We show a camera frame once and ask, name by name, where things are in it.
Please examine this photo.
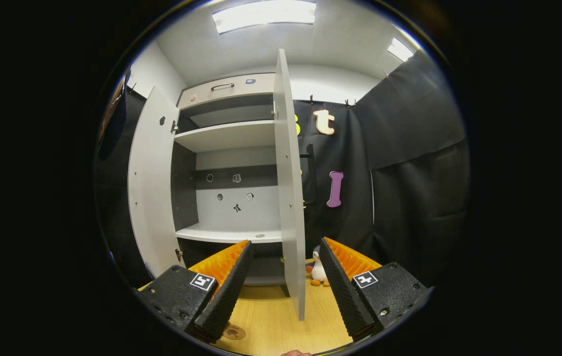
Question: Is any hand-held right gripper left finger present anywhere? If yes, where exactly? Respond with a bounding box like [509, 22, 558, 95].
[139, 240, 254, 342]

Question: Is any black backdrop cloth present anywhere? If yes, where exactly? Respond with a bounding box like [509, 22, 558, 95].
[94, 49, 472, 290]

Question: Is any small ceiling light panel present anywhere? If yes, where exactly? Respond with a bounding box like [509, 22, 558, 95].
[387, 37, 415, 62]

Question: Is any grey cabinet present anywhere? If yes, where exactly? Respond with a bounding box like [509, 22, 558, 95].
[171, 73, 291, 287]

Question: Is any large ceiling light panel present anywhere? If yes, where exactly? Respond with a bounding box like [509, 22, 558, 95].
[212, 0, 317, 35]

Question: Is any grey cabinet drawer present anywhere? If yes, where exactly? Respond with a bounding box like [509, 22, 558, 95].
[178, 73, 277, 110]

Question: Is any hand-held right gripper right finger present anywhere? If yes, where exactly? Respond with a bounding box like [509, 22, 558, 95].
[319, 237, 435, 343]

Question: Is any grey cabinet door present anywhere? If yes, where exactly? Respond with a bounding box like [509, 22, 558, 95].
[273, 48, 307, 321]
[128, 85, 185, 278]

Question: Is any penguin plush toy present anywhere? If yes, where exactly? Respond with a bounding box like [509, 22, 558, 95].
[306, 246, 330, 287]

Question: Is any round wooden coaster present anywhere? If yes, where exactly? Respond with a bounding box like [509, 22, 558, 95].
[223, 322, 247, 341]

